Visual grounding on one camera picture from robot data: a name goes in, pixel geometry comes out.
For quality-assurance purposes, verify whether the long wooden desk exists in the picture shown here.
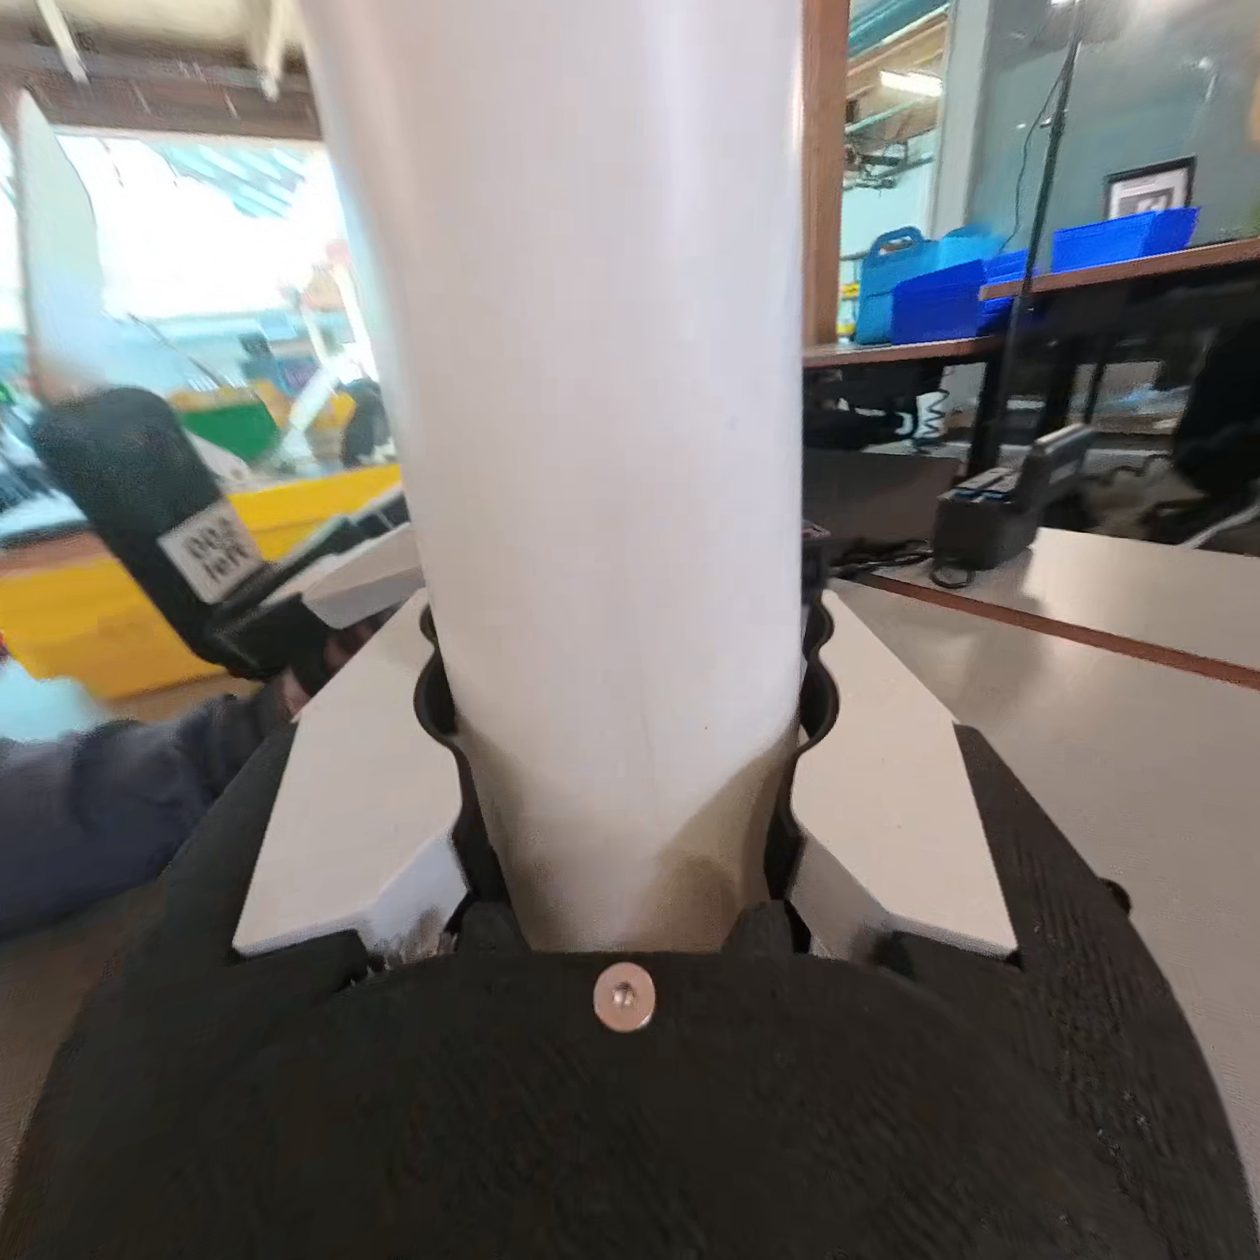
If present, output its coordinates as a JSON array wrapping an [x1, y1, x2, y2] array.
[[801, 236, 1260, 475]]

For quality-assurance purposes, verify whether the yellow plastic bin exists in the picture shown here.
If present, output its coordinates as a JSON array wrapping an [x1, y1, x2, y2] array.
[[0, 462, 405, 702]]

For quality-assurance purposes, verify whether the black power cable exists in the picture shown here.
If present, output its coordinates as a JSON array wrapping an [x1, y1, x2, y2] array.
[[832, 535, 977, 591]]

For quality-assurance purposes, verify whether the wooden post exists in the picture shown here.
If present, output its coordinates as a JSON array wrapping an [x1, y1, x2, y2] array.
[[801, 0, 852, 347]]

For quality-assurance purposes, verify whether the blue plastic toolbox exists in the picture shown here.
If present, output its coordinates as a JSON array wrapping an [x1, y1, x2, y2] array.
[[853, 227, 1008, 347]]

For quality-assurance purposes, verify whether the open blue parts bin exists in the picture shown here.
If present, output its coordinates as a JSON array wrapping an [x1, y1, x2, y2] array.
[[1051, 206, 1203, 273], [982, 249, 1046, 334], [889, 259, 992, 347]]

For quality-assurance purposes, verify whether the black battery box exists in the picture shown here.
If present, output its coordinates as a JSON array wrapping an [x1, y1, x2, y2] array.
[[928, 423, 1102, 573]]

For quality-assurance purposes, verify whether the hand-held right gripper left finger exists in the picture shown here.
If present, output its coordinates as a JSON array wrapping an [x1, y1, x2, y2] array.
[[231, 588, 514, 964]]

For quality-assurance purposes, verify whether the person's left forearm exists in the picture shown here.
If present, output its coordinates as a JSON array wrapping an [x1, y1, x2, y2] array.
[[0, 688, 297, 940]]

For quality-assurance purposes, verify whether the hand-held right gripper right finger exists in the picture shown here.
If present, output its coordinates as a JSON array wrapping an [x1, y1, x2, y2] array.
[[764, 588, 1019, 964]]

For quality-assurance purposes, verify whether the studio light on stand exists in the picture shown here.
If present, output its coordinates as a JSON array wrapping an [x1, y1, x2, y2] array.
[[969, 0, 1126, 475]]

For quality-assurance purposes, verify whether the white bottle black cap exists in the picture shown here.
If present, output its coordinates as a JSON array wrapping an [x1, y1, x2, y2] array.
[[297, 0, 807, 953]]

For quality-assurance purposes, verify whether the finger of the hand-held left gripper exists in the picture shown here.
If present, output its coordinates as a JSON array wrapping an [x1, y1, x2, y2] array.
[[301, 526, 426, 634], [264, 491, 411, 594]]

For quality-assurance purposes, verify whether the green plastic bin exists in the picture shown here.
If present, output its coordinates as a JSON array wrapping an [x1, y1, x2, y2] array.
[[170, 386, 286, 465]]

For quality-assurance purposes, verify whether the framed marker tag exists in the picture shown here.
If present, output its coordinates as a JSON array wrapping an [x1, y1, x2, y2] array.
[[1102, 154, 1198, 222]]

